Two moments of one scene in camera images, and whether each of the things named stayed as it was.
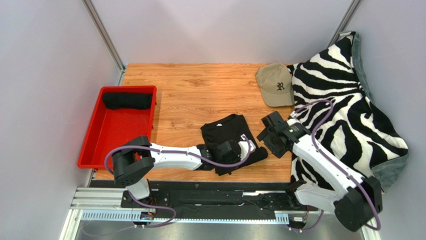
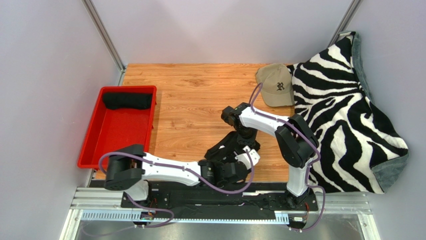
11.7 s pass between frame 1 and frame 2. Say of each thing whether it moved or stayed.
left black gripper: moved
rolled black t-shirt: stayed
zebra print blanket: stayed
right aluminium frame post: stayed
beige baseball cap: stayed
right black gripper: moved
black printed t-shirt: moved
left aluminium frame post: stayed
